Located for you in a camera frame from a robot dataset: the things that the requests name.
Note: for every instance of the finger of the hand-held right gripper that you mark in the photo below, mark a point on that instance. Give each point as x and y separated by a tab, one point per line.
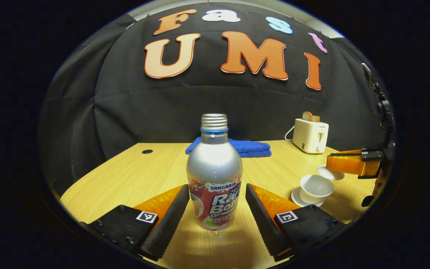
371	152
345	164

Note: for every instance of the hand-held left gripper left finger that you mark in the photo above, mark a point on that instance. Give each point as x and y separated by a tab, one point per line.
170	224

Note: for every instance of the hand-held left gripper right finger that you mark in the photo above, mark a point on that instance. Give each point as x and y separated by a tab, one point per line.
261	224

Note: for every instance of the white teacup lid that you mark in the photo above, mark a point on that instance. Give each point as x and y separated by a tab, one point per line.
329	175

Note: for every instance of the white teacup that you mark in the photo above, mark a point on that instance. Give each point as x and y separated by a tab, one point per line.
315	186

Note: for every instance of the silver water bottle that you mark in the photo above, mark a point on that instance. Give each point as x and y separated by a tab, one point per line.
214	164

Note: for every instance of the black round coaster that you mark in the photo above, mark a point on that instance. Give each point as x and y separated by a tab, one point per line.
147	151

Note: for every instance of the white saucer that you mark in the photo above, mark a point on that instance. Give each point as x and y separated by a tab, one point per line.
297	198

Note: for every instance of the white toaster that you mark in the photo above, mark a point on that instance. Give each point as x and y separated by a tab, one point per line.
308	136

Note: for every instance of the toasted bread slice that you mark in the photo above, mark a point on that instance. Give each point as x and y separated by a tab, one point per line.
316	118
306	116

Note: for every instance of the blue folded towel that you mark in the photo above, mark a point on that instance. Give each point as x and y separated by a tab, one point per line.
248	146

